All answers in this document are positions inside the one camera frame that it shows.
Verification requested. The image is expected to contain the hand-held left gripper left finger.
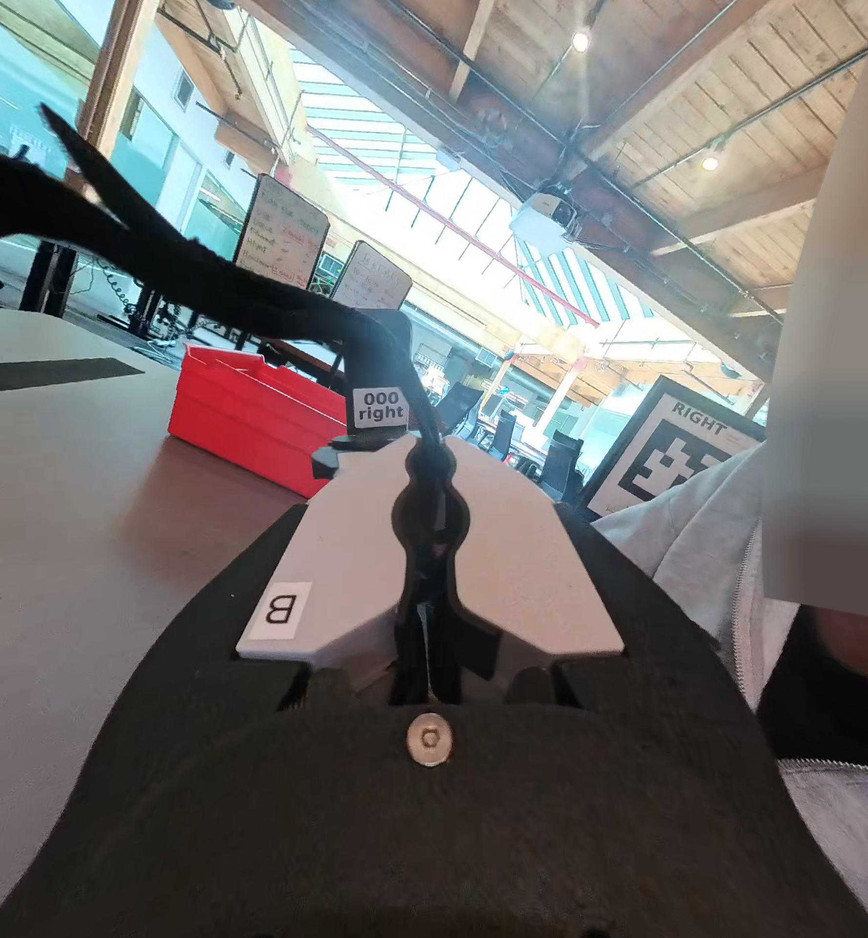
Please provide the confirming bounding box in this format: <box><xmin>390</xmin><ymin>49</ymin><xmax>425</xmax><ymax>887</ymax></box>
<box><xmin>234</xmin><ymin>432</ymin><xmax>425</xmax><ymax>671</ymax></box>

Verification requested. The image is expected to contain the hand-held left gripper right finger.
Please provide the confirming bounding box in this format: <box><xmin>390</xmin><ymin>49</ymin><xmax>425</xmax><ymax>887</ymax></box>
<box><xmin>440</xmin><ymin>436</ymin><xmax>627</xmax><ymax>684</ymax></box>

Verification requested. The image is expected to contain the black fabric strap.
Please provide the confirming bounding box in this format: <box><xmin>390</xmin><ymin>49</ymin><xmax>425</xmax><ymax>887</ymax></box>
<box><xmin>0</xmin><ymin>103</ymin><xmax>473</xmax><ymax>573</ymax></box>

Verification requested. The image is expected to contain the grey desk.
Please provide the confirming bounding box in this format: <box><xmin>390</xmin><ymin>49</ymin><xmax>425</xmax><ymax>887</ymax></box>
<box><xmin>0</xmin><ymin>304</ymin><xmax>332</xmax><ymax>938</ymax></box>

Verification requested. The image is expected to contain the wooden office desk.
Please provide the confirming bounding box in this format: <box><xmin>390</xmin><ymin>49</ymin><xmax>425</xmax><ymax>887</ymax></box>
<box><xmin>0</xmin><ymin>220</ymin><xmax>208</xmax><ymax>345</ymax></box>

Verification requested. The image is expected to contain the whiteboard on stand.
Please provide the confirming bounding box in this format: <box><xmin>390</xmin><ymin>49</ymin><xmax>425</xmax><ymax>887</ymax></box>
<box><xmin>331</xmin><ymin>240</ymin><xmax>413</xmax><ymax>312</ymax></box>
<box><xmin>232</xmin><ymin>173</ymin><xmax>331</xmax><ymax>290</ymax></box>

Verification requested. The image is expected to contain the red plastic bin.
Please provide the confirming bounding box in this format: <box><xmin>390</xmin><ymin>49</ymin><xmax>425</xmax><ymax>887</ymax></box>
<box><xmin>168</xmin><ymin>343</ymin><xmax>369</xmax><ymax>499</ymax></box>

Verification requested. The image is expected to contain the framed black white marker poster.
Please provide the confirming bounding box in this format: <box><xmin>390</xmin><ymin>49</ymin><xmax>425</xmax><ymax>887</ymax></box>
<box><xmin>579</xmin><ymin>375</ymin><xmax>768</xmax><ymax>521</ymax></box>

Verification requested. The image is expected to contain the white ceiling projector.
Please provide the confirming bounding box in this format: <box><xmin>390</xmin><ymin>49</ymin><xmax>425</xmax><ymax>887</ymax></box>
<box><xmin>509</xmin><ymin>189</ymin><xmax>581</xmax><ymax>257</ymax></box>

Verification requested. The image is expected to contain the long black tape strip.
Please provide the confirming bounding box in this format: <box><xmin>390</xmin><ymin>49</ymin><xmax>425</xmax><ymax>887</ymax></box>
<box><xmin>0</xmin><ymin>358</ymin><xmax>145</xmax><ymax>397</ymax></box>

